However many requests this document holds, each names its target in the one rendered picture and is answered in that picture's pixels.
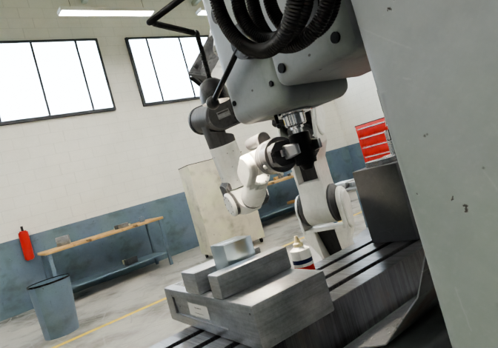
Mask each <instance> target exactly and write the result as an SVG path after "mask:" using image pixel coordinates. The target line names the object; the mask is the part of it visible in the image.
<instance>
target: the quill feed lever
mask: <svg viewBox="0 0 498 348"><path fill-rule="evenodd" d="M236 27H237V29H238V30H239V31H240V32H241V33H242V35H244V36H245V37H247V36H246V35H245V34H244V33H243V32H242V30H241V29H240V27H239V25H238V23H237V24H236ZM247 39H248V37H247ZM230 45H231V48H232V51H233V55H232V56H231V58H230V61H229V62H228V65H227V67H226V69H225V71H224V73H223V76H222V78H221V80H220V82H219V84H218V87H217V88H216V91H215V93H214V94H213V96H210V97H209V98H207V101H206V105H207V107H208V108H209V109H211V110H215V109H216V108H218V107H219V99H218V97H219V95H220V93H221V91H222V89H223V87H224V85H225V82H226V81H227V79H228V76H229V75H230V72H231V70H232V69H233V66H234V64H235V62H236V60H237V58H239V59H241V60H245V59H253V58H251V57H249V56H246V55H244V54H243V53H241V52H239V51H238V50H237V49H236V48H235V47H234V46H233V45H232V44H230Z"/></svg>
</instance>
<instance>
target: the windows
mask: <svg viewBox="0 0 498 348"><path fill-rule="evenodd" d="M124 39H125V43H126V45H127V51H128V53H129V56H130V61H131V64H132V67H133V72H134V75H135V78H136V83H137V86H138V89H139V94H140V96H141V100H142V104H143V107H146V106H152V105H157V104H168V103H174V102H180V101H190V100H196V99H200V97H199V86H198V85H196V84H195V83H194V82H193V81H191V80H190V79H189V78H188V77H190V75H188V72H189V70H190V69H191V67H192V65H193V63H194V61H195V60H196V57H197V56H198V54H199V48H198V44H197V42H196V37H195V36H151V37H125V38H124ZM114 110H116V105H115V102H114V100H113V94H112V92H111V88H110V84H109V81H108V77H107V73H106V69H105V67H104V62H103V59H102V54H101V51H100V48H99V43H98V40H97V39H46V40H20V41H0V126H4V125H9V124H20V123H25V122H32V121H42V120H48V119H53V118H64V117H70V116H80V115H86V114H91V113H102V112H108V111H114Z"/></svg>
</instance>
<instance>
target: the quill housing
mask: <svg viewBox="0 0 498 348"><path fill-rule="evenodd" d="M224 2H225V6H226V8H227V11H228V13H229V15H230V17H231V19H232V21H233V23H234V24H235V25H236V24H237V22H236V18H235V17H234V14H233V10H232V7H231V5H232V4H231V1H230V0H224ZM203 3H204V6H205V11H206V14H207V19H208V21H209V25H210V29H211V32H212V35H213V40H214V43H215V45H216V50H217V53H218V57H219V61H220V64H221V67H222V72H223V73H224V71H225V69H226V67H227V65H228V62H229V61H230V58H231V56H232V55H233V51H232V48H231V45H230V42H229V41H228V40H227V38H225V36H224V34H223V33H222V31H221V29H220V28H219V25H218V24H217V22H216V19H215V17H214V14H213V11H212V9H211V8H212V7H211V4H210V1H209V0H203ZM226 85H227V88H228V92H229V96H230V100H231V104H232V106H233V111H234V114H235V117H236V119H237V120H238V121H239V122H240V123H243V124H254V123H258V122H262V121H270V120H274V118H273V117H274V115H278V114H280V113H283V112H286V111H289V110H293V109H296V108H299V107H305V106H312V109H313V108H315V107H318V106H320V105H323V104H326V103H328V102H329V101H333V100H335V99H337V98H340V97H342V96H343V95H344V94H345V93H346V91H347V89H348V81H347V79H346V78H341V79H335V80H330V81H319V82H313V83H307V84H296V85H291V86H288V85H283V84H282V83H281V82H280V81H279V79H278V76H277V74H276V69H275V66H274V63H273V59H272V57H270V58H267V59H257V58H253V59H245V60H241V59H239V58H237V60H236V62H235V64H234V66H233V69H232V70H231V72H230V75H229V76H228V79H227V81H226Z"/></svg>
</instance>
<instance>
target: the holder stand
mask: <svg viewBox="0 0 498 348"><path fill-rule="evenodd" d="M365 166H366V167H365V168H363V169H361V170H357V171H355V172H353V178H354V181H355V184H356V188H357V191H358V193H359V198H360V201H361V204H362V208H363V212H364V214H365V219H366V222H367V225H368V229H369V233H370V235H371V240H372V242H373V243H374V244H375V243H385V242H394V241H411V240H417V239H419V238H420V236H419V231H418V229H417V226H416V222H415V218H414V214H413V211H412V208H411V204H410V201H409V198H408V194H407V190H406V188H405V183H404V181H403V177H402V173H401V170H400V168H399V163H398V160H397V157H396V154H392V155H391V154H389V155H385V156H383V158H378V159H375V160H373V161H369V162H366V163H365Z"/></svg>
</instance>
